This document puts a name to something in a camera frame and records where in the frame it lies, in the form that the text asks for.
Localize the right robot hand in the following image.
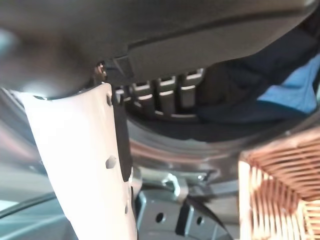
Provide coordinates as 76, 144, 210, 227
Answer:
0, 0, 318, 240

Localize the rectangular wicker laundry basket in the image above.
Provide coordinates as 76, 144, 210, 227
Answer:
237, 139, 320, 240

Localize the black garment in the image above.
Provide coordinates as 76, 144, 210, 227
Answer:
196, 24, 320, 124

